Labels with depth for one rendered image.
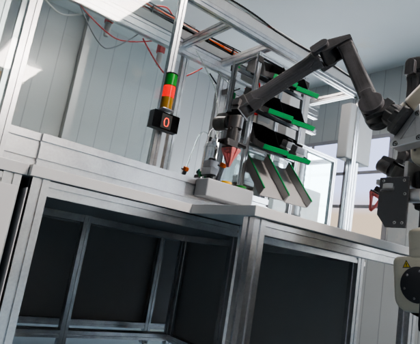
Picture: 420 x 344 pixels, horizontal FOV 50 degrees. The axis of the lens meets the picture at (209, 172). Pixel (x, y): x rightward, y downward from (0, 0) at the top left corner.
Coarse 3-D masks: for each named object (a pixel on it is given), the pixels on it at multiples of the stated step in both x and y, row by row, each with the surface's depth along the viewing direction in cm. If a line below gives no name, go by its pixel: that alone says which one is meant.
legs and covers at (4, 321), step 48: (48, 192) 118; (96, 192) 126; (192, 240) 298; (0, 288) 111; (192, 288) 293; (288, 288) 232; (336, 288) 210; (0, 336) 109; (48, 336) 247; (96, 336) 264; (144, 336) 284; (192, 336) 281; (288, 336) 224; (336, 336) 204
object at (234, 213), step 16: (192, 208) 143; (208, 208) 136; (224, 208) 130; (240, 208) 125; (256, 208) 120; (240, 224) 152; (288, 224) 127; (304, 224) 131; (320, 224) 135; (352, 240) 144; (368, 240) 149; (384, 240) 155
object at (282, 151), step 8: (256, 128) 219; (264, 128) 218; (256, 136) 220; (264, 136) 216; (272, 136) 210; (256, 144) 197; (264, 144) 191; (272, 144) 208; (280, 152) 195; (288, 152) 197
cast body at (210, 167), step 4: (204, 160) 183; (208, 160) 181; (212, 160) 181; (204, 164) 183; (208, 164) 180; (212, 164) 181; (216, 164) 182; (204, 168) 182; (208, 168) 180; (212, 168) 179; (216, 168) 180; (204, 172) 181; (208, 172) 179; (212, 172) 179; (216, 172) 180
